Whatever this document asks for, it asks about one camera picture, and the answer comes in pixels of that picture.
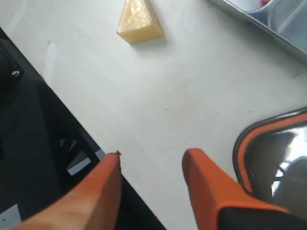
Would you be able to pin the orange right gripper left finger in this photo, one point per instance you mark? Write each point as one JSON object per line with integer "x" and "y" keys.
{"x": 93, "y": 204}

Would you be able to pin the steel two-compartment lunch box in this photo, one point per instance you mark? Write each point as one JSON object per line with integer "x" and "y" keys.
{"x": 285, "y": 20}

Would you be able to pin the dark lid with orange seal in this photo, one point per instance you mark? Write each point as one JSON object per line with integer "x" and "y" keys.
{"x": 270, "y": 160}

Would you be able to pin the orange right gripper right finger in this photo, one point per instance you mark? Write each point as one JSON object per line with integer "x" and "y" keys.
{"x": 211, "y": 190}

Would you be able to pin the yellow cheese wedge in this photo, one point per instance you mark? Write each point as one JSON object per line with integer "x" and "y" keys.
{"x": 139, "y": 22}

